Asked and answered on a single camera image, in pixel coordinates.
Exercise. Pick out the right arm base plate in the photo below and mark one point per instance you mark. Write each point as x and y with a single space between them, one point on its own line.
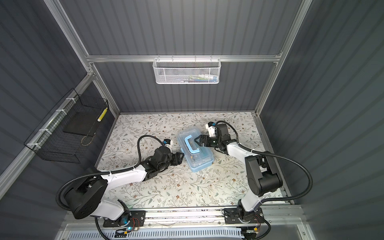
235 216

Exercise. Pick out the white slotted cable duct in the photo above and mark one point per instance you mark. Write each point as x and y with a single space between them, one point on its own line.
176 234

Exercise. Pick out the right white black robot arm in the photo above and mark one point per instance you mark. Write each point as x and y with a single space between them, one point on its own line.
261 167

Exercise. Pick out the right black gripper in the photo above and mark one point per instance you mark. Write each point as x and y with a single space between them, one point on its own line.
203 138

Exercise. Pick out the black wire mesh basket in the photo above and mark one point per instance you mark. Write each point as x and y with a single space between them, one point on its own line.
67 135

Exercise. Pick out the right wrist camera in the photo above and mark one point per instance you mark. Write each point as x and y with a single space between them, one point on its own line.
211 127

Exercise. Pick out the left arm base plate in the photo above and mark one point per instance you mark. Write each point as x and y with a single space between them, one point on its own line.
134 219

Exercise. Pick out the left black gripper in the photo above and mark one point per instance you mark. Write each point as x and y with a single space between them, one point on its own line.
176 158

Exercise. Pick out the white wire mesh basket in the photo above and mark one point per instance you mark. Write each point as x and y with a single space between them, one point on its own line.
166 73

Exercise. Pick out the blue plastic tool box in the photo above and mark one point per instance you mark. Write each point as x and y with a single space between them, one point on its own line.
196 153

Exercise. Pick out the markers in white basket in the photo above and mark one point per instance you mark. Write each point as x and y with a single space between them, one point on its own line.
199 79

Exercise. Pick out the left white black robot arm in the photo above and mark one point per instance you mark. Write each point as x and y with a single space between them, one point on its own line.
86 195

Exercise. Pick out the black foam pad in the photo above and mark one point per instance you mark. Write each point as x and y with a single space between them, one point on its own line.
83 124

